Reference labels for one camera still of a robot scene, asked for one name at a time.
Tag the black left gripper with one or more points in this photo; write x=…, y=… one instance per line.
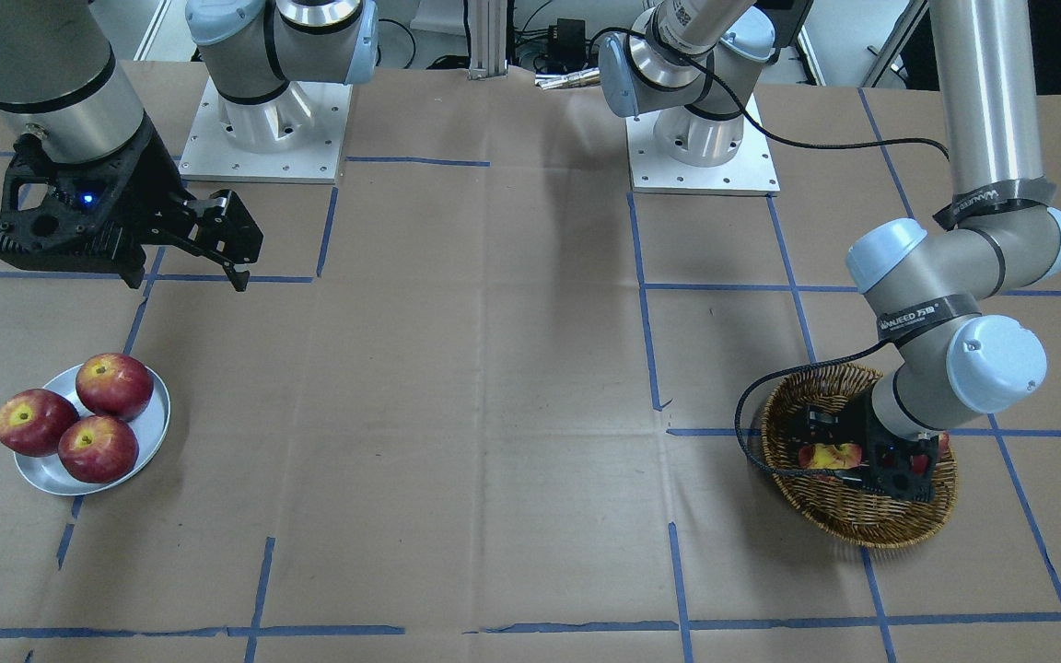
x=848, y=427

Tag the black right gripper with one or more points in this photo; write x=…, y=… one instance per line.
x=158, y=191

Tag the red yellow apple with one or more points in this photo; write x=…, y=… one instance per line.
x=819, y=456

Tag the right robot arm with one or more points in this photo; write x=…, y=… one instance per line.
x=61, y=79

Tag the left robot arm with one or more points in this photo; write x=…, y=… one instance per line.
x=999, y=232

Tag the round wicker basket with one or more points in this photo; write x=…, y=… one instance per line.
x=846, y=511

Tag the red apple on plate back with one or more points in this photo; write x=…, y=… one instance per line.
x=114, y=384

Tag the red apple on plate front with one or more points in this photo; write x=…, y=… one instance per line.
x=98, y=449

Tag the red apple on plate side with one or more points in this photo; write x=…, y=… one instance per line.
x=33, y=422

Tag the grey round plate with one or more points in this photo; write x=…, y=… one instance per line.
x=149, y=427

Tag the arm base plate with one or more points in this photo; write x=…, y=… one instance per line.
x=673, y=152
x=263, y=157

